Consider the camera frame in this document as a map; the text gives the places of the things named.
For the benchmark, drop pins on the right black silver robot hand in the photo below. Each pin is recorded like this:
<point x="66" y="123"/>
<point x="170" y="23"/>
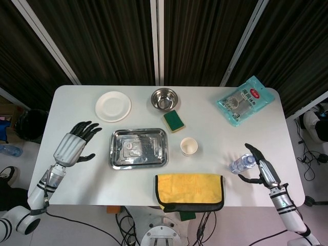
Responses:
<point x="269" y="171"/>

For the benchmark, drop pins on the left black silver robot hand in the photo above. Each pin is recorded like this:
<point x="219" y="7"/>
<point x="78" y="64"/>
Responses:
<point x="66" y="148"/>

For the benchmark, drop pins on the clear plastic water bottle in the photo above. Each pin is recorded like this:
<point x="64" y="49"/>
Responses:
<point x="238" y="164"/>

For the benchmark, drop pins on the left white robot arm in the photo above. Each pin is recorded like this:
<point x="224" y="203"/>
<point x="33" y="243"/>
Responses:
<point x="38" y="192"/>

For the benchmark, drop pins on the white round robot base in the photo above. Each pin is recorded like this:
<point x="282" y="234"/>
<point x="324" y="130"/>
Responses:
<point x="160" y="234"/>

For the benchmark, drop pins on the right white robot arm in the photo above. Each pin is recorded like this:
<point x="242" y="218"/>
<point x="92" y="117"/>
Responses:
<point x="284" y="205"/>

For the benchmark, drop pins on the blue-tinted bottle on floor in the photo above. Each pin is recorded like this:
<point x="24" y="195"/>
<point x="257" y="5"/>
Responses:
<point x="10" y="150"/>

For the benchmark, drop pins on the white paper cup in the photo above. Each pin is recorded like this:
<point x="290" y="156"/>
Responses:
<point x="189" y="146"/>

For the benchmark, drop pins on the black trash bin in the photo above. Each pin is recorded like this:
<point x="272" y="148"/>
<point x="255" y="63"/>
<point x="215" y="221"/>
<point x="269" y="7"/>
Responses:
<point x="30" y="123"/>

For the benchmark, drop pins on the white paper plate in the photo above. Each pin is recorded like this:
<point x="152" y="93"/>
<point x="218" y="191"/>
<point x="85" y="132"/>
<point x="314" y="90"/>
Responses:
<point x="113" y="106"/>

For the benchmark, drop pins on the black white shoe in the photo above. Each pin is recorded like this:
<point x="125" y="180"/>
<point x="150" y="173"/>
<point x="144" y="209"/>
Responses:
<point x="7" y="174"/>

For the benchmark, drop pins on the white machine with black parts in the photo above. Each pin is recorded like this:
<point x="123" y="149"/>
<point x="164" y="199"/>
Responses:
<point x="311" y="123"/>

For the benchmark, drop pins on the teal steel scrubber package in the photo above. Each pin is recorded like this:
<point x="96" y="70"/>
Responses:
<point x="243" y="102"/>

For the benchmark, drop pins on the brown cardboard piece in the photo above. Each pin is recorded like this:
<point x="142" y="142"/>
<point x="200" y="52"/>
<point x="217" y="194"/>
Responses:
<point x="112" y="210"/>

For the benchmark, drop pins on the yellow microfiber towel black trim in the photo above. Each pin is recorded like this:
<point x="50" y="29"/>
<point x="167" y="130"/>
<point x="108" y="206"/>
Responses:
<point x="189" y="189"/>

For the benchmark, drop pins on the stainless steel tray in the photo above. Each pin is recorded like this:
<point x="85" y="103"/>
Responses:
<point x="153" y="153"/>

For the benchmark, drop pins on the green sponge under towel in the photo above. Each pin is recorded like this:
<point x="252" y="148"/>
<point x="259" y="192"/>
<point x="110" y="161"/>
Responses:
<point x="187" y="216"/>

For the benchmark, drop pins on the green yellow sponge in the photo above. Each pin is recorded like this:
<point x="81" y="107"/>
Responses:
<point x="174" y="120"/>

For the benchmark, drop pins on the stainless steel bowl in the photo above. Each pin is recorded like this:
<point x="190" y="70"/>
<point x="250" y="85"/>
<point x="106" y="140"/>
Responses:
<point x="164" y="98"/>

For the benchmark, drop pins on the white partition post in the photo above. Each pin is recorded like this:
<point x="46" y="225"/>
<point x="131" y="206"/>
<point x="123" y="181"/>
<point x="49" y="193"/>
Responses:
<point x="243" y="43"/>
<point x="46" y="38"/>
<point x="156" y="38"/>

